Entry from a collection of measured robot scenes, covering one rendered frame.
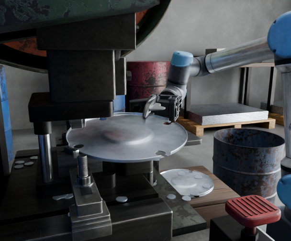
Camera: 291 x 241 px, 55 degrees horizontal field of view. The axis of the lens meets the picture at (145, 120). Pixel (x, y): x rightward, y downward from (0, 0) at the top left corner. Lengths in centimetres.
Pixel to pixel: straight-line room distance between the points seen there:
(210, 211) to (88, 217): 92
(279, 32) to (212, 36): 386
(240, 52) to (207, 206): 68
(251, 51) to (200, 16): 358
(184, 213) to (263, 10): 478
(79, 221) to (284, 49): 62
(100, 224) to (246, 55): 75
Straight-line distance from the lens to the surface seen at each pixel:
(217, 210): 135
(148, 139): 65
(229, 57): 104
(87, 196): 48
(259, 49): 100
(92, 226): 47
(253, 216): 44
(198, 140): 69
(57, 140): 70
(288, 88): 83
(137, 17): 102
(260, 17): 521
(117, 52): 58
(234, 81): 494
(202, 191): 136
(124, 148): 60
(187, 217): 63
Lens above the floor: 98
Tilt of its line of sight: 14 degrees down
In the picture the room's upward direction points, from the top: straight up
